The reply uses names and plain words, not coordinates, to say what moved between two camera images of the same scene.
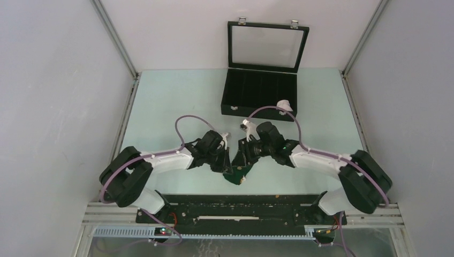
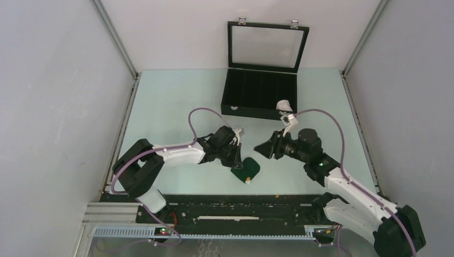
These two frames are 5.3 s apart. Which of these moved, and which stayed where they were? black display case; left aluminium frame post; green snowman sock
Moved: green snowman sock
Stayed: black display case; left aluminium frame post
